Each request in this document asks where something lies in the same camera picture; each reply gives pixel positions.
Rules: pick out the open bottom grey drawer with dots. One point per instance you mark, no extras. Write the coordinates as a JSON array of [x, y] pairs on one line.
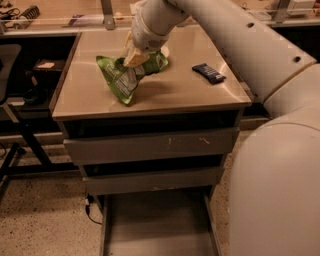
[[161, 223]]

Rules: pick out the middle grey drawer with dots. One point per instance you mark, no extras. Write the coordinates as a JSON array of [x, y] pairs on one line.
[[100, 182]]

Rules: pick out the grey drawer cabinet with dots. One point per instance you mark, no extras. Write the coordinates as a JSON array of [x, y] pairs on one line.
[[175, 100]]

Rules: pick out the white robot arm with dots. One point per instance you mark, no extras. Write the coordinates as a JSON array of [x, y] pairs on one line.
[[275, 181]]

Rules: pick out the white bowl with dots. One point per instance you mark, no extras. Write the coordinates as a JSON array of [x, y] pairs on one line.
[[165, 51]]

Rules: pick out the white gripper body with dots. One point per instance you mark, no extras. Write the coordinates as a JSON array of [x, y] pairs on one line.
[[146, 37]]

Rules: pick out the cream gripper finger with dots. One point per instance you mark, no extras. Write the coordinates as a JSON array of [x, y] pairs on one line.
[[128, 46], [135, 57]]

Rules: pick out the black coiled tool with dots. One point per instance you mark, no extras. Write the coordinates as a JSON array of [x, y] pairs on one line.
[[27, 17]]

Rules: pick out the black box under bench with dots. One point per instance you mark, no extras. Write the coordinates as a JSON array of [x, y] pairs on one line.
[[47, 72]]

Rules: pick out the white device on bench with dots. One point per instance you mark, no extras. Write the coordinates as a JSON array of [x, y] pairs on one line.
[[300, 7]]

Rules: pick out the dark blue snack bar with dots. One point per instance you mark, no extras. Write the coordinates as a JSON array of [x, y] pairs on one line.
[[213, 76]]

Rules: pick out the top grey drawer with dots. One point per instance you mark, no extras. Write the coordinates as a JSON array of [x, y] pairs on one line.
[[141, 147]]

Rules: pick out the green rice chip bag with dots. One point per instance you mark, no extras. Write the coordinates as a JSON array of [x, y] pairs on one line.
[[123, 81]]

